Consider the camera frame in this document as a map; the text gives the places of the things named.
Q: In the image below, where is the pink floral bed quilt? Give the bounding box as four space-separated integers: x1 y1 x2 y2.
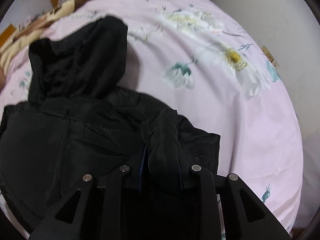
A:
1 0 303 239

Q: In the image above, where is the brown beige plush blanket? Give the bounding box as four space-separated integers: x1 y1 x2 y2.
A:
1 0 90 83

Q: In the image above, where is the black puffer jacket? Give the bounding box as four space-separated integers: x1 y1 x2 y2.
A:
1 16 220 239

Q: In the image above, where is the wooden bed headboard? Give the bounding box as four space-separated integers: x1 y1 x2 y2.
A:
0 24 16 47

